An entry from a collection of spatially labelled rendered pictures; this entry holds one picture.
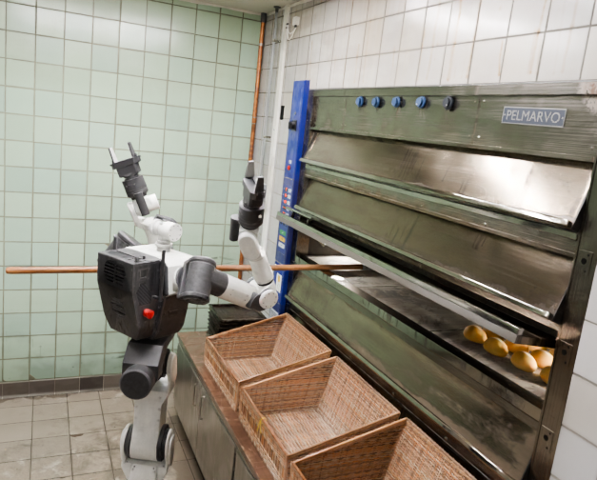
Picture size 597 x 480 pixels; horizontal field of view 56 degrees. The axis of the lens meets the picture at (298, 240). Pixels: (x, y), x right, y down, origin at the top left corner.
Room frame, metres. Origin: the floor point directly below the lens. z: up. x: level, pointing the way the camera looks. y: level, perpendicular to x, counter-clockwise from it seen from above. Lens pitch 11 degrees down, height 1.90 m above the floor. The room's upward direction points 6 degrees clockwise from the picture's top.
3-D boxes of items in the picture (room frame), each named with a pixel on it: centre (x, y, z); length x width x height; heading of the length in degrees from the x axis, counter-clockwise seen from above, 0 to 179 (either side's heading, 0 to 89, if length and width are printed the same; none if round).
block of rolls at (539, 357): (2.00, -1.02, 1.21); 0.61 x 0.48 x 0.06; 115
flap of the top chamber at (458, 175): (2.34, -0.38, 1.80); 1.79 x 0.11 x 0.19; 25
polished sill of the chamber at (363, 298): (2.35, -0.40, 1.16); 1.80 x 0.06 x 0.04; 25
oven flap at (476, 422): (2.34, -0.38, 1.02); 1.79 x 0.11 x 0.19; 25
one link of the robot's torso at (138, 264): (1.98, 0.52, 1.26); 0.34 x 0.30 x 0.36; 55
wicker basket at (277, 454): (2.20, -0.15, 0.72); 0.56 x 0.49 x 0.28; 24
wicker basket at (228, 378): (2.75, 0.11, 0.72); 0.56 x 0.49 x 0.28; 26
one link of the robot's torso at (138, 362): (1.95, 0.50, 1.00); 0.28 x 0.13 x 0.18; 0
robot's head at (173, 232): (2.03, 0.48, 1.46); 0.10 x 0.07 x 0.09; 55
